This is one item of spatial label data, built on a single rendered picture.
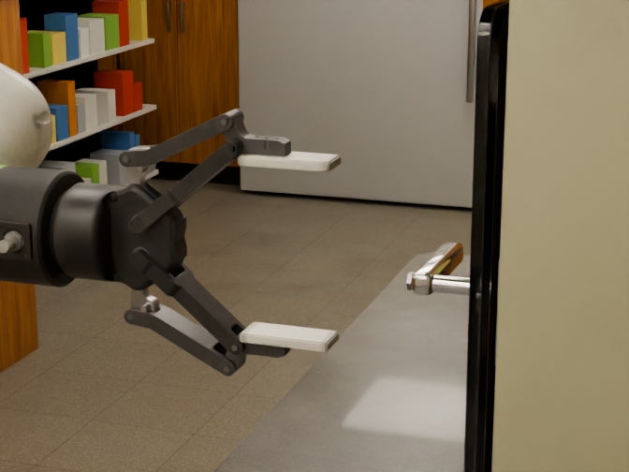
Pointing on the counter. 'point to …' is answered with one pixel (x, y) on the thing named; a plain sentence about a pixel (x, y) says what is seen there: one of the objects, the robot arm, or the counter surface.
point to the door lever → (434, 270)
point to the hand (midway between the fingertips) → (319, 253)
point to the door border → (488, 230)
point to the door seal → (496, 240)
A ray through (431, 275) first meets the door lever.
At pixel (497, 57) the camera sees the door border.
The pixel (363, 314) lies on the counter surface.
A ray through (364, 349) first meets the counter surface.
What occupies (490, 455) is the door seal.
